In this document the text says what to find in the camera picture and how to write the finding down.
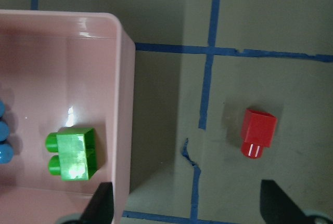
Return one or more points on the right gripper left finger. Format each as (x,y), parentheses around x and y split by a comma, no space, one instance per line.
(100,208)

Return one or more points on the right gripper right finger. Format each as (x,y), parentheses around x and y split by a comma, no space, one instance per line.
(277,207)

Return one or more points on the green toy block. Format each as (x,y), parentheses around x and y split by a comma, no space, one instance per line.
(75,153)

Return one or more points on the red toy block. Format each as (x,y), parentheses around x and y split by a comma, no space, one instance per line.
(257,132)

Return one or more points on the blue toy block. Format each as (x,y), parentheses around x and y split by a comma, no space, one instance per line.
(7,151)

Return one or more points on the pink plastic box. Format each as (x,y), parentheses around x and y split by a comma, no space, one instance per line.
(62,69)

